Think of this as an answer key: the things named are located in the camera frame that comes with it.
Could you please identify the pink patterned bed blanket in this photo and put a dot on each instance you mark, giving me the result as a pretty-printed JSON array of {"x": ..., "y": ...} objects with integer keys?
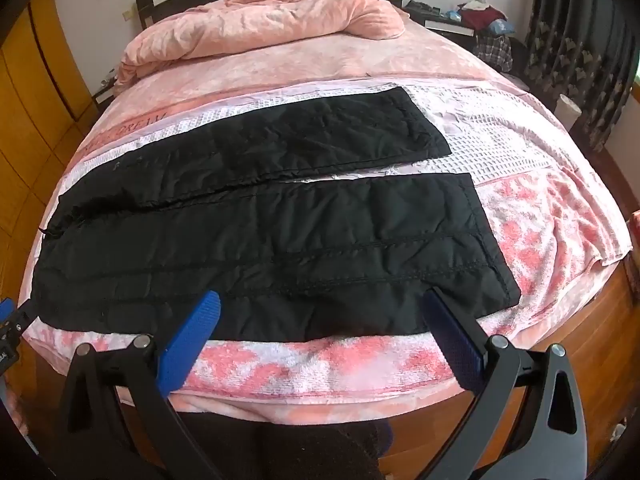
[{"x": 310, "y": 65}]

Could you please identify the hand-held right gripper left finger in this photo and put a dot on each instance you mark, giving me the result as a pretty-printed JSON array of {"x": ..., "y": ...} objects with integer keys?
[{"x": 196, "y": 332}]

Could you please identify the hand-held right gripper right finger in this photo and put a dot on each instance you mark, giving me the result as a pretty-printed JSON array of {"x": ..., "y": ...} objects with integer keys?
[{"x": 452, "y": 337}]

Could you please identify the red clothing pile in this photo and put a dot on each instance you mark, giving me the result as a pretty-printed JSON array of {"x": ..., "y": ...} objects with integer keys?
[{"x": 482, "y": 14}]

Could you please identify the blue plastic bag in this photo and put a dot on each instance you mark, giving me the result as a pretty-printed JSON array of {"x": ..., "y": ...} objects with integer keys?
[{"x": 500, "y": 26}]

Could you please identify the black jacket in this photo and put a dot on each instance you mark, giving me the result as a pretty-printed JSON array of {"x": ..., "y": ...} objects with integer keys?
[{"x": 280, "y": 240}]

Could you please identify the small dark nightstand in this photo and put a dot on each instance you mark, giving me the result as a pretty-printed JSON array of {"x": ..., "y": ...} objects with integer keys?
[{"x": 105, "y": 91}]

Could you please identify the pink white patterned towel blanket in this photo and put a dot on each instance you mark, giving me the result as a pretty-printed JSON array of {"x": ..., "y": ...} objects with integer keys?
[{"x": 525, "y": 210}]

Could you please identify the white cylindrical bin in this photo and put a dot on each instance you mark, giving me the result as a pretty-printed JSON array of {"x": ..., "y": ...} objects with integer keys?
[{"x": 568, "y": 112}]

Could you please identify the white wall socket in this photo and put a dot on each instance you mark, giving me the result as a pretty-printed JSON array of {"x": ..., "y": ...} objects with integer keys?
[{"x": 133, "y": 12}]

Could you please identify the pink crumpled comforter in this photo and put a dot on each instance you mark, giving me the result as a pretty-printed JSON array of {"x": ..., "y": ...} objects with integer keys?
[{"x": 260, "y": 20}]

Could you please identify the orange wooden wardrobe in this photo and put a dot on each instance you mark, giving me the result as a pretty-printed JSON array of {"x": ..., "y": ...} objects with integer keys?
[{"x": 35, "y": 110}]

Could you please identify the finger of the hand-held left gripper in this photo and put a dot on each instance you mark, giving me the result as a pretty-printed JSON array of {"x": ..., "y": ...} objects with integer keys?
[{"x": 22, "y": 316}]

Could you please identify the dark patterned curtain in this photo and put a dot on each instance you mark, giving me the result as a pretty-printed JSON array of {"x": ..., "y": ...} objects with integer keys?
[{"x": 580, "y": 45}]

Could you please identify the plaid cloth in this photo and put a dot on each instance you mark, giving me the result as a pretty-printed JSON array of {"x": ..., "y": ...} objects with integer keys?
[{"x": 494, "y": 50}]

